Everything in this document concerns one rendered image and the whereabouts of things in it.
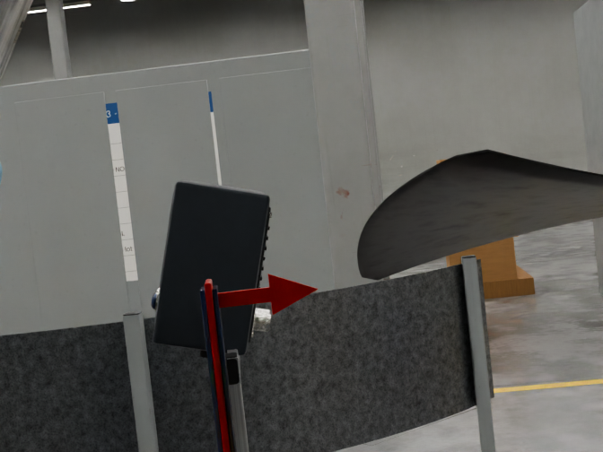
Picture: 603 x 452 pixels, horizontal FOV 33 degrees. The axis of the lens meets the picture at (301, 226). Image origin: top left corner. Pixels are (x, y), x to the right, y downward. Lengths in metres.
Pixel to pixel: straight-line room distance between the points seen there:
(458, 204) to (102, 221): 6.41
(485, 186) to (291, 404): 2.02
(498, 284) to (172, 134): 3.38
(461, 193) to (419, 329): 2.19
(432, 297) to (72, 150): 4.54
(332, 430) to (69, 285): 4.63
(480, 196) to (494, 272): 8.29
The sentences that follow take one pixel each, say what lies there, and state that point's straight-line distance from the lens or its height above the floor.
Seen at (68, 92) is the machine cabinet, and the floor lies 1.95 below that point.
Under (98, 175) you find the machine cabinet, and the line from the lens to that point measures 6.91.
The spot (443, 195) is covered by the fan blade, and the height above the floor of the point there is 1.23.
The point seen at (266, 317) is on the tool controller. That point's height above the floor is 1.08.
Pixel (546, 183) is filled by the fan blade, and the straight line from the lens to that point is 0.50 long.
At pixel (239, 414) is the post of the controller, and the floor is 0.99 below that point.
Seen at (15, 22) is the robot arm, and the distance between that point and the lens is 0.92.
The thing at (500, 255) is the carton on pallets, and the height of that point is 0.36.
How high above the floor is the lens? 1.25
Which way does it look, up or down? 3 degrees down
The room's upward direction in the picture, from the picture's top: 6 degrees counter-clockwise
